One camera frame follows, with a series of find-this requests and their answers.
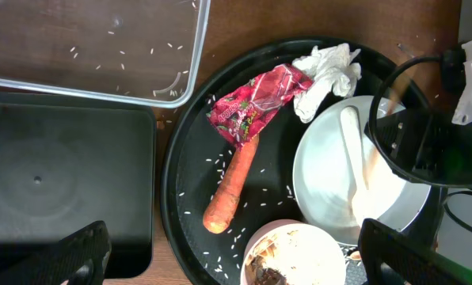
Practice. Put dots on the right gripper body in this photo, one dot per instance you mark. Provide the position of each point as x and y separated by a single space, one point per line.
418 145

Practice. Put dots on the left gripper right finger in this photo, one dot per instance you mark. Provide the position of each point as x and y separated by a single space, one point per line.
379 245

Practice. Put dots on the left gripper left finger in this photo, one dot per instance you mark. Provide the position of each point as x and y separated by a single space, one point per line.
80 258

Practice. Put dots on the white plastic fork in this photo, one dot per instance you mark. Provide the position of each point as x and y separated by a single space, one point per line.
362 202

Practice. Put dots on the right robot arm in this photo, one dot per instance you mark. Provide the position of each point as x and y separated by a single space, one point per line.
464 152

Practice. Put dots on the peanut on tray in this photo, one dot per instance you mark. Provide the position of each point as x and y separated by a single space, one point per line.
355 255

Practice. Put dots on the pink bowl with leftovers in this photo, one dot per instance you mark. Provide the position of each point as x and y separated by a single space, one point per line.
286 251

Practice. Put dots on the black rectangular tray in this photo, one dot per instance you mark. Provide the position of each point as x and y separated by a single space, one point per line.
66 162

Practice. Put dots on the grey plate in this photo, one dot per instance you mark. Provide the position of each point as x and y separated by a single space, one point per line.
323 181

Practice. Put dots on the crumpled white tissue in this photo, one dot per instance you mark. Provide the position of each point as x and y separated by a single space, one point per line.
331 70

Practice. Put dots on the orange carrot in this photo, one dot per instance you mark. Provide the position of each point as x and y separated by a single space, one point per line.
220 211

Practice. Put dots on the round black tray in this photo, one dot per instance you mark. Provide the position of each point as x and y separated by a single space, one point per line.
190 174

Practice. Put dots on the red snack wrapper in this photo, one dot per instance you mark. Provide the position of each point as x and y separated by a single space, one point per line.
241 115

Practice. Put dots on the clear plastic bin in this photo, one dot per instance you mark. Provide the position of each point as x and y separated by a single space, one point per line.
141 52

